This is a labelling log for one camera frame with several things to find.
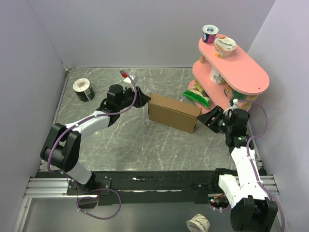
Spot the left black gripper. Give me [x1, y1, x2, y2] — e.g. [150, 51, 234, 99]
[118, 86, 151, 111]

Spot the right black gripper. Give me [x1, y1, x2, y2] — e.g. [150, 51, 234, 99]
[197, 105, 233, 134]

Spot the brown cardboard box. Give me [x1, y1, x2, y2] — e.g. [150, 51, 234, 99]
[148, 93, 201, 133]

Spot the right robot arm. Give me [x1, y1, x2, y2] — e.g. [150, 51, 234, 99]
[197, 106, 278, 232]

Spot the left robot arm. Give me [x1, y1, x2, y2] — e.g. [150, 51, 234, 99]
[40, 84, 151, 194]

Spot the green chips bag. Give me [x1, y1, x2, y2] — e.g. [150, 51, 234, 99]
[183, 81, 211, 109]

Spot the green cup middle shelf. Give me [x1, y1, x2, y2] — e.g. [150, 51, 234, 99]
[224, 84, 247, 100]

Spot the white cup middle shelf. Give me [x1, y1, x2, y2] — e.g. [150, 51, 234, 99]
[210, 67, 226, 85]

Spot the pink three-tier shelf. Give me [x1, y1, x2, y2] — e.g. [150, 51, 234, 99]
[188, 40, 270, 114]

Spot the black-label yogurt cup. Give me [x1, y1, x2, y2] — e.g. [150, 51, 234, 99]
[72, 78, 95, 102]

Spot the orange Chobani yogurt cup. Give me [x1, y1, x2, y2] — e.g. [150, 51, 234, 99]
[214, 36, 237, 59]

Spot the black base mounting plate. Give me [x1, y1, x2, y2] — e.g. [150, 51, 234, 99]
[35, 170, 267, 206]

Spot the yogurt cup bottom edge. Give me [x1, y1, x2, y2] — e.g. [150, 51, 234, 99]
[186, 214, 210, 232]

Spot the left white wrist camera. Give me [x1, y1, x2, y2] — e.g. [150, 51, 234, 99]
[120, 70, 139, 85]

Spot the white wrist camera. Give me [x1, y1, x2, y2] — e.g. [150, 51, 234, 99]
[226, 99, 239, 112]
[120, 70, 139, 85]

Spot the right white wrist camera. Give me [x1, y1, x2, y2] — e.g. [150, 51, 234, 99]
[226, 99, 239, 112]

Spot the aluminium rail frame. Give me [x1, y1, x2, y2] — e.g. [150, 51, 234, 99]
[12, 175, 290, 232]

